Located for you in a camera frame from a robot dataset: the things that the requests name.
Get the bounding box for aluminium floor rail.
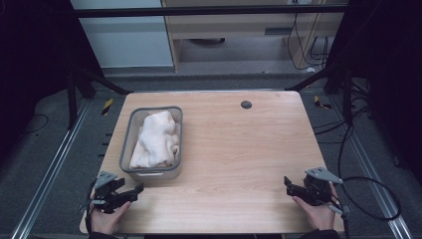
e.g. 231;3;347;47
9;99;92;239
329;95;415;239

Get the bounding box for person's right hand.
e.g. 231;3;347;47
292;182;340;232

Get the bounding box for white cloth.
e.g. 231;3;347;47
129;110;181;169

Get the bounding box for white cabinet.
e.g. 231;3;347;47
70;0;175;70

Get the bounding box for black cables under desk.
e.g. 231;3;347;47
286;11;333;72

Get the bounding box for black metal stand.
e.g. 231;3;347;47
284;62;354;127
65;63;134;131

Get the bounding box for person's left hand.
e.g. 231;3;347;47
90;200;132;235

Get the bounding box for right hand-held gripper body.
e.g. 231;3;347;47
302;166;344;207

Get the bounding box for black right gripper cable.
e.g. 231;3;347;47
337;124;403;239

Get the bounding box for black horizontal frame bar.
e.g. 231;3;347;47
71;4;350;19

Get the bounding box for yellow black tape strip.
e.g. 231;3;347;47
101;98;114;117
313;95;333;111

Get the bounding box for grey cable plug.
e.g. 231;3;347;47
327;203;352;219

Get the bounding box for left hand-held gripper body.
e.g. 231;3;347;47
79;170;124;215

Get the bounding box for light wooden desk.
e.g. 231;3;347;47
160;0;350;73

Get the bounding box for grey plastic bin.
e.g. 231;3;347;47
118;106;184;182

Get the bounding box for black floor cables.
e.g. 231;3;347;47
312;85;377;145

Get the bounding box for thin black floor cable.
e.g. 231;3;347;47
22;113;50;135

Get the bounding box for dark curtain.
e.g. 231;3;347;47
0;0;103;163
325;0;422;185

